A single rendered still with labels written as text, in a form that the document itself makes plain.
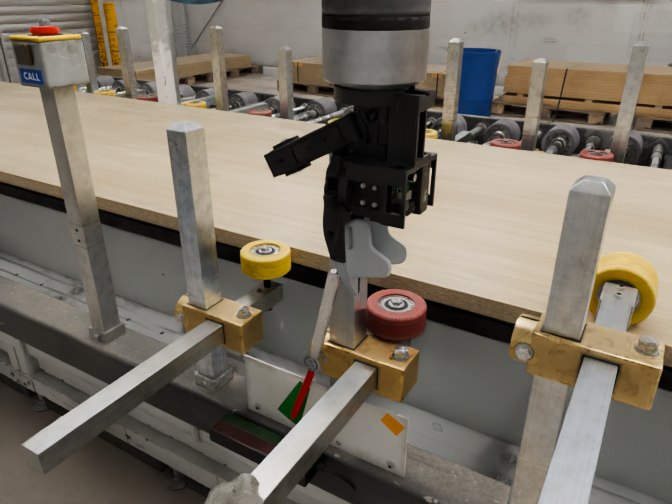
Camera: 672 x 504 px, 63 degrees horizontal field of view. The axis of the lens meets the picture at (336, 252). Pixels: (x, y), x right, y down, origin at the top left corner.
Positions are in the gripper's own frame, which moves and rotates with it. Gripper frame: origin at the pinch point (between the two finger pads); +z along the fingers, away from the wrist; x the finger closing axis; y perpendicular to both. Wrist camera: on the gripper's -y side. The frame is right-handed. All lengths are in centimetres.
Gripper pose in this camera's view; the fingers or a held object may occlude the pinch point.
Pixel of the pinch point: (350, 280)
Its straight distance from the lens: 57.9
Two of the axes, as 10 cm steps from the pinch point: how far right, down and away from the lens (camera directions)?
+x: 5.1, -3.7, 7.8
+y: 8.6, 2.2, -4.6
